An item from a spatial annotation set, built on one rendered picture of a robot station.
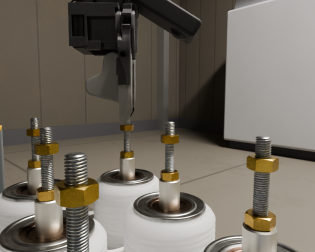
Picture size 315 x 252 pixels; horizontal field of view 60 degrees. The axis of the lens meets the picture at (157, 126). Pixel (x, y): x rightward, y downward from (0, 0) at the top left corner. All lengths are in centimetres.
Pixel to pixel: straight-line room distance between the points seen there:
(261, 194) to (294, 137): 164
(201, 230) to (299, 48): 163
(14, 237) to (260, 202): 19
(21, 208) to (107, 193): 10
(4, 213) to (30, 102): 206
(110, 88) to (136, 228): 18
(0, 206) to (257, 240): 27
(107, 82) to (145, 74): 264
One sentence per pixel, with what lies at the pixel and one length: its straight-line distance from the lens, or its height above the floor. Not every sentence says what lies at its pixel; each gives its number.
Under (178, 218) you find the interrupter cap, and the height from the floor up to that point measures 25.
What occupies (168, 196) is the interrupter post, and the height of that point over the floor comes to 27.
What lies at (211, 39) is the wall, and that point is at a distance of 313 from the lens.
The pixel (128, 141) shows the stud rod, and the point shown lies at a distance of 39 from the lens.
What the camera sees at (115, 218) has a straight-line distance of 37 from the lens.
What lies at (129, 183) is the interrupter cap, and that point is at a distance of 37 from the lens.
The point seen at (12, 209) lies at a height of 25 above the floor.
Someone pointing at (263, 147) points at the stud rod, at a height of 33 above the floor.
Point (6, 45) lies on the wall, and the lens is 237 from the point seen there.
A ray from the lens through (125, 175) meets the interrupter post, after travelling 39.
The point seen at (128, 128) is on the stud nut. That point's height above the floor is 32.
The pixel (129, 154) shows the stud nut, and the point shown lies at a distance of 39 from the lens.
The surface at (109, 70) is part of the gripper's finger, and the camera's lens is 36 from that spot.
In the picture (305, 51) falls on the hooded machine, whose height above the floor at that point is 63.
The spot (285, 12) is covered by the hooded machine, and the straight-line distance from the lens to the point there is 191.
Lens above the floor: 37
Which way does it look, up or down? 6 degrees down
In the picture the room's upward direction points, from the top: straight up
